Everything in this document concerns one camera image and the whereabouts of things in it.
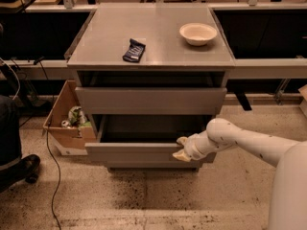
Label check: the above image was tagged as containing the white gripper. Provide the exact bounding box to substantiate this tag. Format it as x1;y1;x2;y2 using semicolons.
173;133;209;162

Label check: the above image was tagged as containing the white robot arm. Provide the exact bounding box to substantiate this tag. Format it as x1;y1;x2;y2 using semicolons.
173;118;307;230

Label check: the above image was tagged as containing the grey drawer cabinet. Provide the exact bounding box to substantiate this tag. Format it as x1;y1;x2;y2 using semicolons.
64;2;237;173

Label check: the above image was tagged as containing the grey top drawer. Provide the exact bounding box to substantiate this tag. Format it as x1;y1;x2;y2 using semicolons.
75;87;226;115

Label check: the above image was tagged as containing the dark blue snack packet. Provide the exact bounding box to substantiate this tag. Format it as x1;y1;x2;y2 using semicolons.
122;38;146;62

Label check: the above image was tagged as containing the green white crumpled wrapper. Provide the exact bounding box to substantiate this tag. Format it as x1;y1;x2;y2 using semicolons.
68;106;90;127

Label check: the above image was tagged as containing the brown cardboard box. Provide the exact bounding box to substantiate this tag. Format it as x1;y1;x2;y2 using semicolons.
43;80;96;155

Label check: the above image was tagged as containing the white paper bowl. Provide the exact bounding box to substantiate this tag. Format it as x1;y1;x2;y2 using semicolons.
179;23;218;46

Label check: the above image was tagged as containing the small metal can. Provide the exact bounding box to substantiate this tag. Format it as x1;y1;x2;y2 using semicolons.
61;120;71;128

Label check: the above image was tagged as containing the black shoe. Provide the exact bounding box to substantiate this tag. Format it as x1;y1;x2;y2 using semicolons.
0;154;40;192

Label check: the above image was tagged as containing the person's dark trouser leg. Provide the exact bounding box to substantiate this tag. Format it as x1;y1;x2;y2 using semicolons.
0;96;21;171

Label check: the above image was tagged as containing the black floor cable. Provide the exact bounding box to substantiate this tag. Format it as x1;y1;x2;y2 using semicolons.
33;56;63;230

